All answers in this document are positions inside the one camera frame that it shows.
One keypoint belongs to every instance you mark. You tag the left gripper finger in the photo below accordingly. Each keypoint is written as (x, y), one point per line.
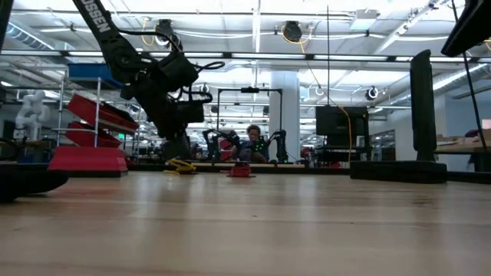
(185, 147)
(171, 149)

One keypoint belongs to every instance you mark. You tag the pale robot arm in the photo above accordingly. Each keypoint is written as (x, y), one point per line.
(32, 111)

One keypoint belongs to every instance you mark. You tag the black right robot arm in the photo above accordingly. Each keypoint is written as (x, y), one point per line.
(472, 27)

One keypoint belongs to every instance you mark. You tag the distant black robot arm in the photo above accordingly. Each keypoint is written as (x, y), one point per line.
(279, 143)
(215, 138)

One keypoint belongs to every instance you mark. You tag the metal shelf rack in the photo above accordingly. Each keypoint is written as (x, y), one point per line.
(97, 115)

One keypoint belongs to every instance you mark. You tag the person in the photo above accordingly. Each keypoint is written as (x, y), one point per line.
(253, 132)

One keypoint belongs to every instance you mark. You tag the red shelf bin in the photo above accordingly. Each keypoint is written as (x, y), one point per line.
(84, 109)
(82, 138)

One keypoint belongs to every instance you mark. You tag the blue shelf bin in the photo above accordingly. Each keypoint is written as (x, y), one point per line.
(88, 71)

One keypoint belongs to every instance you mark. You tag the white building column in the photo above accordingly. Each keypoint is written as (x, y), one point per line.
(285, 99)

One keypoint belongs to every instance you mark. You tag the black monitor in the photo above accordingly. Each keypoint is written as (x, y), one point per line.
(337, 120)

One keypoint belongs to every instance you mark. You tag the white ceiling box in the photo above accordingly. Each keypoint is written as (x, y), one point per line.
(363, 21)

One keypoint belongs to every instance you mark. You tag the wooden work bench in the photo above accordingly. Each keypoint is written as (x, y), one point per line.
(460, 147)

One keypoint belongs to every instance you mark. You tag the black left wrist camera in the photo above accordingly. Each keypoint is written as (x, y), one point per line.
(176, 71)

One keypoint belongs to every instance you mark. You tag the distant black gantry frame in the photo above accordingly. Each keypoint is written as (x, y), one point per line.
(249, 90)

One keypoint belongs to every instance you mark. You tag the black stand with post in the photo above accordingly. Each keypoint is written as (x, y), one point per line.
(423, 115)

